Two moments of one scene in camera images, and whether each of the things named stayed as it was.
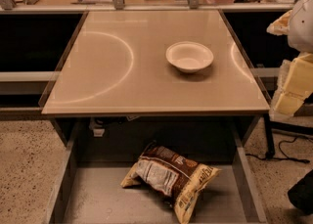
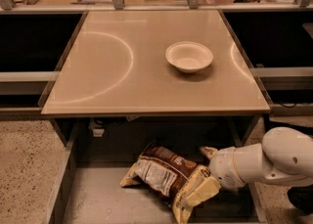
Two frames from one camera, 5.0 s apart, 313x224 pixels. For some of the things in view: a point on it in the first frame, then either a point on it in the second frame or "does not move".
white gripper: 302,25 -> 221,166
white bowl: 189,57 does not move
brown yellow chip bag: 179,178 does not move
